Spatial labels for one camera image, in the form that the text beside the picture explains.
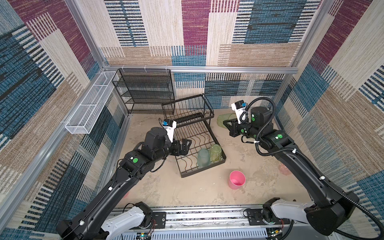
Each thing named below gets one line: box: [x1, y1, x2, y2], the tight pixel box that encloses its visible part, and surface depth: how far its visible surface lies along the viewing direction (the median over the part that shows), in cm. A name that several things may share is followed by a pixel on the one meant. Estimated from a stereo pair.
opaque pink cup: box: [228, 170, 246, 190], surface depth 86 cm
